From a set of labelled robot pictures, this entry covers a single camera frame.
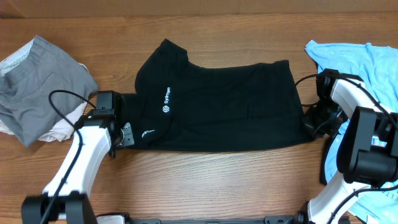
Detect black t-shirt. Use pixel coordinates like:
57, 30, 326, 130
120, 40, 312, 151

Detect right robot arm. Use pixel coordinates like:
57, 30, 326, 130
294, 69, 397, 223

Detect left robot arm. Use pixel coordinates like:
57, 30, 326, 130
21, 91, 134, 224

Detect white folded garment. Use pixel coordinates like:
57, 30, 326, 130
0, 39, 90, 143

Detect light blue printed t-shirt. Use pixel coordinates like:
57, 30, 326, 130
305, 40, 397, 224

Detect grey folded shorts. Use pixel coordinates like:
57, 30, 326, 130
0, 35, 100, 148

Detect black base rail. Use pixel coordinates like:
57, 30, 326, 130
96, 212, 308, 224

